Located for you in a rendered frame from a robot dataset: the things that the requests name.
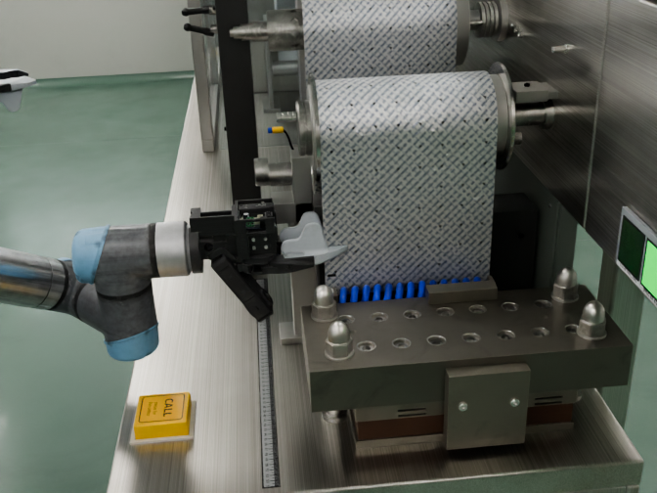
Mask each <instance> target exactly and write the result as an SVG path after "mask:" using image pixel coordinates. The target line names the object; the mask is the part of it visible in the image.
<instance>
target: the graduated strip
mask: <svg viewBox="0 0 657 493"><path fill-rule="evenodd" d="M255 281H256V282H257V283H258V284H259V285H260V287H261V288H263V289H264V290H265V291H266V292H268V279H255ZM257 349H258V378H259V408H260V437H261V467H262V489H265V488H276V487H281V481H280V465H279V449H278V434H277V418H276V402H275V387H274V371H273V355H272V340H271V324H270V316H269V317H268V318H267V319H265V320H264V321H262V322H260V323H259V322H258V321H257Z"/></svg>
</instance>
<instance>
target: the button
mask: <svg viewBox="0 0 657 493"><path fill-rule="evenodd" d="M191 408H192V402H191V394H190V392H189V391H186V392H174V393H162V394H151V395H141V396H139V400H138V406H137V411H136V416H135V421H134V426H133V427H134V433H135V438H136V439H147V438H158V437H169V436H180V435H189V429H190V418H191Z"/></svg>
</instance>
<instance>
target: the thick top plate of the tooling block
mask: <svg viewBox="0 0 657 493"><path fill-rule="evenodd" d="M552 291H553V287H549V288H536V289H524V290H512V291H498V296H497V299H490V300H478V301H466V302H453V303H440V304H428V302H427V300H426V297H425V296H424V297H411V298H398V299H385V300H373V301H360V302H347V303H336V311H337V312H338V316H337V318H336V319H335V320H333V321H330V322H324V323H323V322H317V321H314V320H313V319H312V318H311V312H312V306H311V305H309V306H301V325H302V342H303V350H304V358H305V366H306V374H307V382H308V389H309V397H310V405H311V412H312V413H315V412H326V411H337V410H349V409H360V408H371V407H383V406H394V405H406V404H416V403H428V402H439V401H445V373H446V368H454V367H466V366H478V365H490V364H501V363H513V362H526V363H527V365H528V366H529V368H530V370H531V374H530V385H529V394H530V393H542V392H553V391H564V390H575V389H587V388H598V387H609V386H621V385H628V381H629V374H630V367H631V362H632V355H633V348H634V345H633V344H632V343H631V342H630V340H629V339H628V338H627V337H626V335H625V334H624V333H623V332H622V330H621V329H620V328H619V327H618V325H617V324H616V323H615V322H614V320H613V319H612V318H611V317H610V315H609V314H608V313H607V312H606V310H605V309H604V310H605V318H606V324H605V331H606V332H607V335H606V338H604V339H601V340H588V339H584V338H582V337H580V336H578V334H577V328H578V327H579V324H580V319H581V316H582V314H583V309H584V307H585V305H586V304H587V303H588V302H590V301H593V300H595V301H598V300H597V299H596V298H595V297H594V295H593V294H592V293H591V291H590V290H589V289H588V288H587V286H586V285H578V292H577V294H578V295H579V299H578V300H577V301H575V302H572V303H562V302H558V301H556V300H554V299H553V298H552V297H551V292H552ZM335 321H342V322H344V323H345V324H346V325H347V326H348V328H349V332H350V336H351V337H352V338H353V349H354V356H353V357H352V358H351V359H349V360H347V361H342V362H335V361H331V360H329V359H328V358H327V357H326V356H325V350H326V339H327V338H328V331H329V326H330V325H331V324H332V323H333V322H335Z"/></svg>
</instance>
